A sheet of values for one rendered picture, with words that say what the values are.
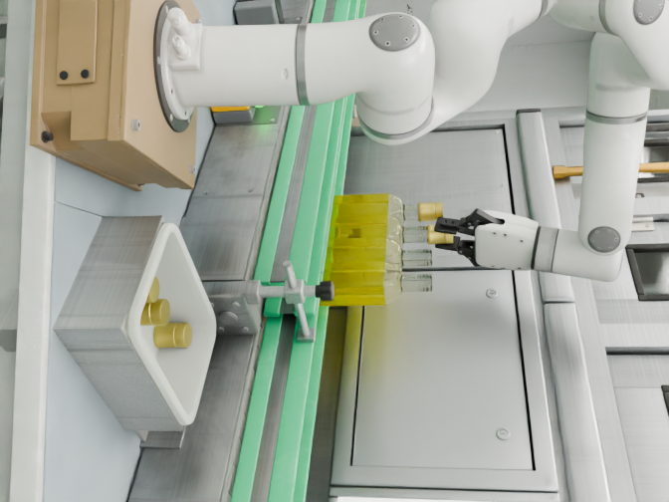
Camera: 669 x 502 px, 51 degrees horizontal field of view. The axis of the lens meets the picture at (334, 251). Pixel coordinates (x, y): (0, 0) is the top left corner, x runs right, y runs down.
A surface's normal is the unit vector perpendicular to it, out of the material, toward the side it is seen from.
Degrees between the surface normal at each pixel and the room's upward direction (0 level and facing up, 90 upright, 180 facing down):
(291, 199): 90
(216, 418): 90
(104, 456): 0
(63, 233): 0
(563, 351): 90
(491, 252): 110
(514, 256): 105
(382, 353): 89
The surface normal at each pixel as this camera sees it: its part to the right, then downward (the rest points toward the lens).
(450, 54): -0.44, 0.80
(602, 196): -0.43, 0.26
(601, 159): -0.54, -0.25
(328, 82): -0.11, 0.67
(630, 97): 0.04, 0.46
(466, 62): -0.05, 0.87
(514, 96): -0.13, -0.68
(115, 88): -0.08, -0.11
